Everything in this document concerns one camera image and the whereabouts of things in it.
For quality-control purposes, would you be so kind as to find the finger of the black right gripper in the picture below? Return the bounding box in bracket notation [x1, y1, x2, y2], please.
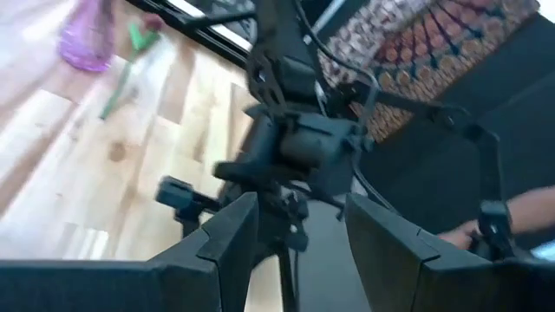
[154, 174, 223, 214]
[173, 206, 203, 238]

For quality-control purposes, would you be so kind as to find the patterned red carpet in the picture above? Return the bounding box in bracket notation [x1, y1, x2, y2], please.
[317, 0, 542, 145]

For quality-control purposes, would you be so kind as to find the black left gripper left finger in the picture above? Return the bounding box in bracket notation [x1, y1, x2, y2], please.
[0, 192, 261, 312]

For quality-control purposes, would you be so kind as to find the dark red tulip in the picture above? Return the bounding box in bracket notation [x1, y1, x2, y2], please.
[98, 12, 167, 121]

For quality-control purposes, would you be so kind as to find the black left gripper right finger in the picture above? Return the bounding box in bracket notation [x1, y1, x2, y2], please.
[344, 192, 555, 312]

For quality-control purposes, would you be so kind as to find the black aluminium table frame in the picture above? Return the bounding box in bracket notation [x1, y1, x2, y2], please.
[124, 0, 502, 207]

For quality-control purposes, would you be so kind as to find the black wristwatch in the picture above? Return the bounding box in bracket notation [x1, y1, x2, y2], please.
[478, 199, 516, 262]

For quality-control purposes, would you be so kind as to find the person's forearm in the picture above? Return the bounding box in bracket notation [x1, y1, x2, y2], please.
[506, 185, 555, 238]

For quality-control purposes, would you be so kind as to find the person's hand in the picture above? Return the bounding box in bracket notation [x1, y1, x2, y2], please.
[436, 218, 483, 252]

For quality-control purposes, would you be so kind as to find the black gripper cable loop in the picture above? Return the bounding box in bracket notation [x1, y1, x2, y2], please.
[293, 0, 383, 112]

